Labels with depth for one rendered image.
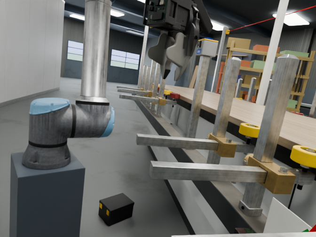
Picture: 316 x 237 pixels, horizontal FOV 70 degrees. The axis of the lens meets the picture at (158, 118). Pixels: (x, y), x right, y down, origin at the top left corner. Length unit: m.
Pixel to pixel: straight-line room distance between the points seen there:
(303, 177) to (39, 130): 0.90
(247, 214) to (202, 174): 0.22
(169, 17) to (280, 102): 0.35
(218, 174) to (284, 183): 0.16
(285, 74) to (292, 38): 9.76
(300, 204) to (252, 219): 0.22
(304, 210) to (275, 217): 0.26
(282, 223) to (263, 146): 0.18
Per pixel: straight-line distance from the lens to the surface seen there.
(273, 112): 0.63
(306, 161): 0.67
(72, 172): 1.03
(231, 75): 0.84
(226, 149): 0.80
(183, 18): 0.47
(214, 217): 0.91
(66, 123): 0.99
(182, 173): 0.52
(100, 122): 1.01
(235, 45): 6.38
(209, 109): 1.28
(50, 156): 1.02
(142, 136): 0.73
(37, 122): 0.99
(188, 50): 0.46
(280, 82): 0.63
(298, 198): 0.88
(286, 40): 10.46
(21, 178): 0.99
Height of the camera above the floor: 1.04
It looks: 11 degrees down
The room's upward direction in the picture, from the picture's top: 9 degrees clockwise
